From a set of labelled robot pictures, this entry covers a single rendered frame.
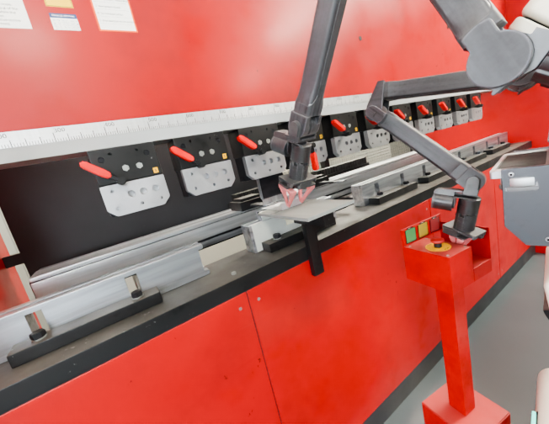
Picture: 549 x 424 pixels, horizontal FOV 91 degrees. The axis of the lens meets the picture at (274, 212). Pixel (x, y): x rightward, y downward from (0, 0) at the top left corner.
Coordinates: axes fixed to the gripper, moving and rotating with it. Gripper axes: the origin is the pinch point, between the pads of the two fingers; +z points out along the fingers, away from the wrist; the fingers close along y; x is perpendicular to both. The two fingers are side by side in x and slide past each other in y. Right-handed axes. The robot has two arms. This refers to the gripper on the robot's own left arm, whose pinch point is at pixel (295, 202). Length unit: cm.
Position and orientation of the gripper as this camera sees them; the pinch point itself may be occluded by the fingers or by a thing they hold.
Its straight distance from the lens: 88.4
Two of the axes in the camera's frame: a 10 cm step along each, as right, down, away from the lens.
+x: 5.9, 4.7, -6.6
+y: -8.1, 2.8, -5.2
